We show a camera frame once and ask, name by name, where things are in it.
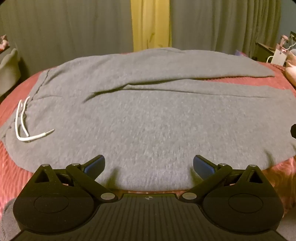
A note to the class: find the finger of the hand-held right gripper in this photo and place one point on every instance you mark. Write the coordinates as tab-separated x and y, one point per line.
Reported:
293	131

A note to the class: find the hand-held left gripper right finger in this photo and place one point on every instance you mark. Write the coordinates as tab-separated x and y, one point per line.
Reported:
203	166

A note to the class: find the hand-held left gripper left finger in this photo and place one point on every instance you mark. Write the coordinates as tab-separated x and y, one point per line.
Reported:
95	165

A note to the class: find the grey sweatpants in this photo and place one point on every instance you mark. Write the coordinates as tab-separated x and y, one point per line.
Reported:
148	115

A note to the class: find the pink plush toy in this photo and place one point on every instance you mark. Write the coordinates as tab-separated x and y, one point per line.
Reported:
291	69

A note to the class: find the dark nightstand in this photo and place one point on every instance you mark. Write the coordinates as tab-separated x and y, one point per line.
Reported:
263	51

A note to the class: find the pink stand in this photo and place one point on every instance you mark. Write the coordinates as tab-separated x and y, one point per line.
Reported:
284	41

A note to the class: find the grey cloth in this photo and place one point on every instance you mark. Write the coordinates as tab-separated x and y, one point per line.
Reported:
7	220

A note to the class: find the red ribbed bed blanket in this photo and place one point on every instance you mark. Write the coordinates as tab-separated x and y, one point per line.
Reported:
19	91

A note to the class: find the grey curtain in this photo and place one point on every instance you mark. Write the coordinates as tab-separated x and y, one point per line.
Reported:
219	25
69	30

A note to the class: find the grey chair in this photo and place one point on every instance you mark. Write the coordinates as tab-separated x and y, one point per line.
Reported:
8	69

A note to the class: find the yellow curtain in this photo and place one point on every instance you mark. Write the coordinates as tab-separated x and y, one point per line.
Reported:
151	23

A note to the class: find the floral cloth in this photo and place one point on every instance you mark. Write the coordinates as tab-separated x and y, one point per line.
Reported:
3	42

